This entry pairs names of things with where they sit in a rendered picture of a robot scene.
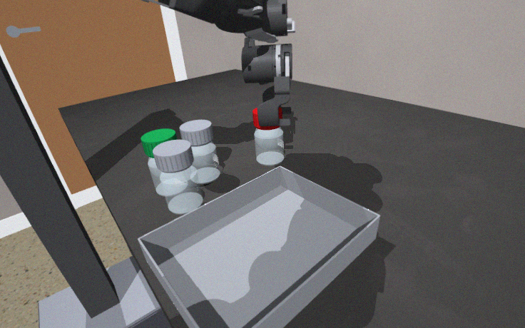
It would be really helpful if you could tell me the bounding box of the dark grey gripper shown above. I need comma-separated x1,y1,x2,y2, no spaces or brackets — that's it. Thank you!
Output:
242,38,292,126

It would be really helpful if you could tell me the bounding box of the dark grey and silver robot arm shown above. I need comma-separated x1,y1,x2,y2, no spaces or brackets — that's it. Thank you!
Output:
141,0,295,43

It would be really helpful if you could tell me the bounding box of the clear bottle with green cap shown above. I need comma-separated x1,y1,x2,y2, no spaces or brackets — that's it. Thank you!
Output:
141,128,177,197

